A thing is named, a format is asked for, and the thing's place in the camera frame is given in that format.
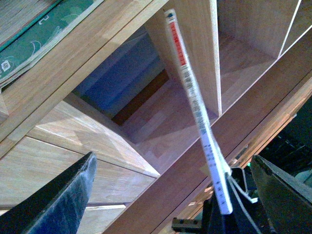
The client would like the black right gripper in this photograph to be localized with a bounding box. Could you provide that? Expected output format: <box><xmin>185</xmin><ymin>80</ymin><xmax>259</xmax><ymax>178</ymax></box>
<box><xmin>172</xmin><ymin>167</ymin><xmax>275</xmax><ymax>234</ymax></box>

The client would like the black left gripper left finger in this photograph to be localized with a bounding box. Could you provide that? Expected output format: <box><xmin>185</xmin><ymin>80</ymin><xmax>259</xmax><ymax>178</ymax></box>
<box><xmin>0</xmin><ymin>152</ymin><xmax>97</xmax><ymax>234</ymax></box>

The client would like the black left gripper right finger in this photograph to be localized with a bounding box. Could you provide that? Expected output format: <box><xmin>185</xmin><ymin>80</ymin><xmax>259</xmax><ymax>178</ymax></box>
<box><xmin>251</xmin><ymin>155</ymin><xmax>312</xmax><ymax>234</ymax></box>

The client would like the white thin book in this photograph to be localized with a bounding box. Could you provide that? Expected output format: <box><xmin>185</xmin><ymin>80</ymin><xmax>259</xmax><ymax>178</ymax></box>
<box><xmin>164</xmin><ymin>9</ymin><xmax>233</xmax><ymax>215</ymax></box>

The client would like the right wooden shelf unit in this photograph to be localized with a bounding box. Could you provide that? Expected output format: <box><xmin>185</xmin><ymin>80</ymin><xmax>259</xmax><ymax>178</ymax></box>
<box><xmin>153</xmin><ymin>72</ymin><xmax>312</xmax><ymax>234</ymax></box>

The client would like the wooden shelf unit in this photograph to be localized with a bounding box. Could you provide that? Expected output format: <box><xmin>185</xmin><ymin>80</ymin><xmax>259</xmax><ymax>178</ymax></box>
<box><xmin>0</xmin><ymin>0</ymin><xmax>312</xmax><ymax>234</ymax></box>
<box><xmin>153</xmin><ymin>72</ymin><xmax>312</xmax><ymax>234</ymax></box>

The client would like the left wooden shelf unit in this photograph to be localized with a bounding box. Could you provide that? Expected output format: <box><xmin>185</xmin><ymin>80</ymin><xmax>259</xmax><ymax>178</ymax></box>
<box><xmin>0</xmin><ymin>0</ymin><xmax>312</xmax><ymax>234</ymax></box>

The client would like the left upper wooden drawer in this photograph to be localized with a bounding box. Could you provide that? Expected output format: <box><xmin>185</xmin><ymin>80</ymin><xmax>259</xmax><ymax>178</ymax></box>
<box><xmin>0</xmin><ymin>137</ymin><xmax>154</xmax><ymax>208</ymax></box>

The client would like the green cover book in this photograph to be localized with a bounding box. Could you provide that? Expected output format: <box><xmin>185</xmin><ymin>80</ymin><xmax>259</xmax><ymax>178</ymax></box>
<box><xmin>0</xmin><ymin>0</ymin><xmax>102</xmax><ymax>87</ymax></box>

